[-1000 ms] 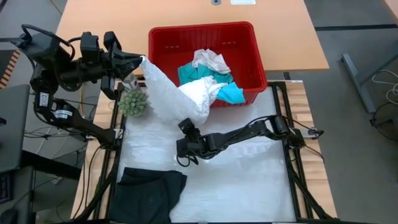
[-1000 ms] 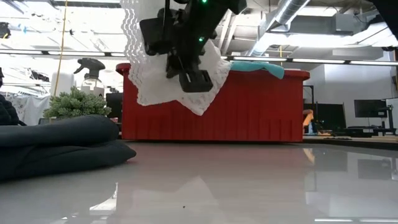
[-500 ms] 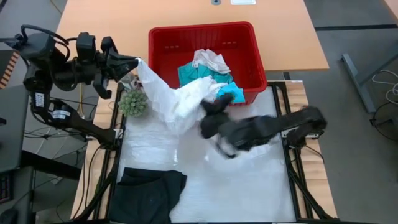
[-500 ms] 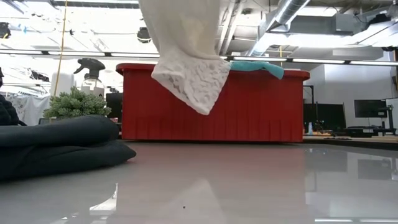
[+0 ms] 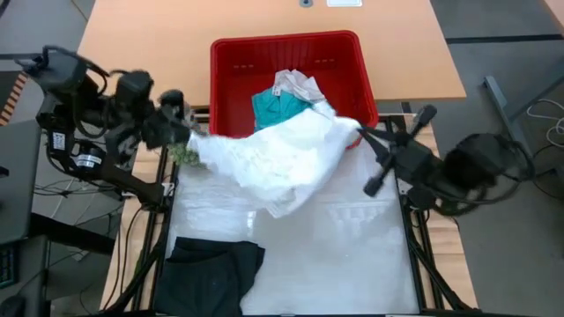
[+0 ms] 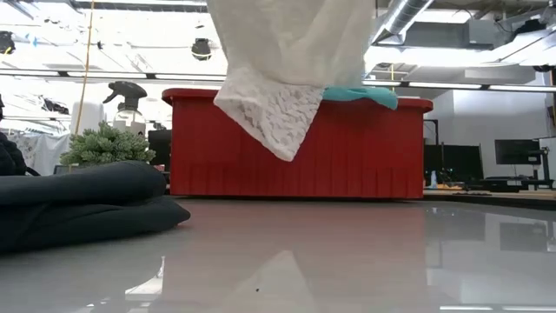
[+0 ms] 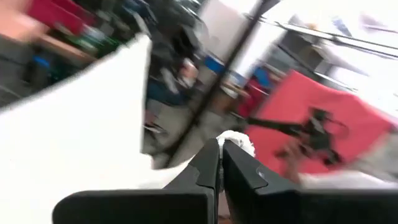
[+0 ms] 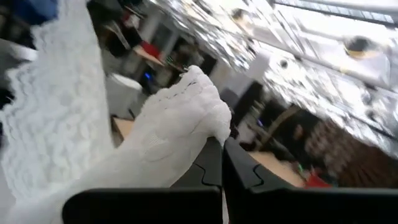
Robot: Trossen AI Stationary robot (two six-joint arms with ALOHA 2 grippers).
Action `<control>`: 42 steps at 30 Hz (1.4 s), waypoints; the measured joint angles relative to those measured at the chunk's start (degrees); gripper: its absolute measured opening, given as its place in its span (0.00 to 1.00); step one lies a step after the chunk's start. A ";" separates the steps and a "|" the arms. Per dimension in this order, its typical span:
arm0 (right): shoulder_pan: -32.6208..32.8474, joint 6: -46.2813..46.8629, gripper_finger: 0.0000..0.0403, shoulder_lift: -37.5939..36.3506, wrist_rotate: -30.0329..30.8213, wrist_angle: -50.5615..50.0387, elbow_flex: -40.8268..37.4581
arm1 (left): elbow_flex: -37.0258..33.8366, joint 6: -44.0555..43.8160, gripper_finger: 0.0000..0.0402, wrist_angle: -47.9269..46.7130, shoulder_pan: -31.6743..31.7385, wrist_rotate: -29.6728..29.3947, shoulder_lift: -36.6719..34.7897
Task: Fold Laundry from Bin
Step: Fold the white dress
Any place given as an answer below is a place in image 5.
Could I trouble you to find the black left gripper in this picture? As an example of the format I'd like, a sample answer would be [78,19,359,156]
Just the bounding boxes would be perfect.
[140,90,206,150]

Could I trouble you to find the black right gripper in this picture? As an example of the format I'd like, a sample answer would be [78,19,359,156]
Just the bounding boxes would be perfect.
[359,104,438,198]

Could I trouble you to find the white lace garment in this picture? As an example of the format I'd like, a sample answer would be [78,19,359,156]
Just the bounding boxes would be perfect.
[187,100,362,219]

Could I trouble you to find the black t-shirt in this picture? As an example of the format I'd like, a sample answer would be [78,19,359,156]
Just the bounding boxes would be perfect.
[153,236,266,317]

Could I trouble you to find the red plastic laundry bin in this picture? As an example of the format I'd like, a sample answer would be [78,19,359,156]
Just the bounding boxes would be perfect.
[209,29,379,151]

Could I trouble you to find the teal garment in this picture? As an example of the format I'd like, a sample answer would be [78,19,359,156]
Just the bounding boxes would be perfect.
[251,86,314,133]

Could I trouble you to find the thin white crumpled garment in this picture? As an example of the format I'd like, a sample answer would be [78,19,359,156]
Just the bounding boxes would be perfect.
[273,69,327,105]

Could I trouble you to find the wooden desk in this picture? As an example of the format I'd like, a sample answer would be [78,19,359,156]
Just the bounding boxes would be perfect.
[77,0,467,114]
[541,0,564,34]

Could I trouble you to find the grey metal desk leg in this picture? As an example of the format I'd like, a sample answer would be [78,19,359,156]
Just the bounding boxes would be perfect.
[483,72,564,137]

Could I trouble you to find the hazard striped floor mat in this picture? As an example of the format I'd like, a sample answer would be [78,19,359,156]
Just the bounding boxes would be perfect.
[0,70,31,127]

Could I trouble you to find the black keyboard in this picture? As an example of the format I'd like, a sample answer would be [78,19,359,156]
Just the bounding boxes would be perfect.
[0,244,19,290]

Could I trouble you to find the black aluminium table frame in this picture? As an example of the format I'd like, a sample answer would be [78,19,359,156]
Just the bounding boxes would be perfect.
[103,114,481,317]

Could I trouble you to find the white cable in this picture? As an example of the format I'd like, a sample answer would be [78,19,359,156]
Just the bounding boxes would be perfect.
[526,97,564,149]

